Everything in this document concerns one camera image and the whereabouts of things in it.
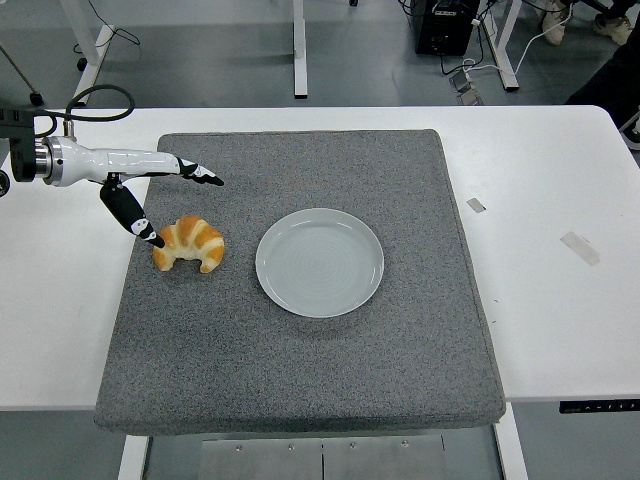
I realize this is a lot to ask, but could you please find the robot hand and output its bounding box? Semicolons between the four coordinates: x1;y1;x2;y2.
59;142;226;250

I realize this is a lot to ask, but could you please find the large clear tape piece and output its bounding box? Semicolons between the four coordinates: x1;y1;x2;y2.
559;230;601;267

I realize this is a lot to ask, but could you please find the round grey plate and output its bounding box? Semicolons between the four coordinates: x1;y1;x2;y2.
255;207;386;319

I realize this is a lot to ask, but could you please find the white angled table leg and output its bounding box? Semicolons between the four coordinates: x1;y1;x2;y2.
479;0;522;92

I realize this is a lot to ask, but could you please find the golden croissant bread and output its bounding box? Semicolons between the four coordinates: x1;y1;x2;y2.
152;214;226;274

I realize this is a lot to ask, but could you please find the person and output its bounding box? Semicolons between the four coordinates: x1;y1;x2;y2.
567;37;640;151

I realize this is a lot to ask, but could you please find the black equipment box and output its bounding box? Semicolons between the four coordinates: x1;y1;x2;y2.
414;0;481;57

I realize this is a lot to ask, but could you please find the grey pole with caster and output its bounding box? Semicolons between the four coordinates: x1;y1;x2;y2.
0;43;44;106

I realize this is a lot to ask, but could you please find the black cable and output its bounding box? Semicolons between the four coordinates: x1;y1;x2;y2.
438;47;501;77

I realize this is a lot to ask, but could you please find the grey metal plate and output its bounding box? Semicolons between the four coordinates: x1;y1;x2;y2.
200;434;446;480

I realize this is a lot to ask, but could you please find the black table control panel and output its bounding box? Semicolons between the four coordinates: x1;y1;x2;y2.
558;398;640;415

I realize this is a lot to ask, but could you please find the grey felt mat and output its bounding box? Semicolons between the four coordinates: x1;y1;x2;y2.
93;128;507;436

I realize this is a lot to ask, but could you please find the white table support leg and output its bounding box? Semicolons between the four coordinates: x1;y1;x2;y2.
117;434;151;480
492;422;530;480

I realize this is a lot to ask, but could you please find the white cable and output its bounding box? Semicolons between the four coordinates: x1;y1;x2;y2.
459;19;566;76

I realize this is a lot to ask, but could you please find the white straight table leg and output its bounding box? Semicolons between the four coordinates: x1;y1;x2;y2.
292;0;308;99

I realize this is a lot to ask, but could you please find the person's leg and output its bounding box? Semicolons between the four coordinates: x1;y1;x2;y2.
602;0;640;20

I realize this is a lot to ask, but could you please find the person's beige shoe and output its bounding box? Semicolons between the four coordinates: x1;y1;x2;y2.
593;13;634;46
542;0;571;45

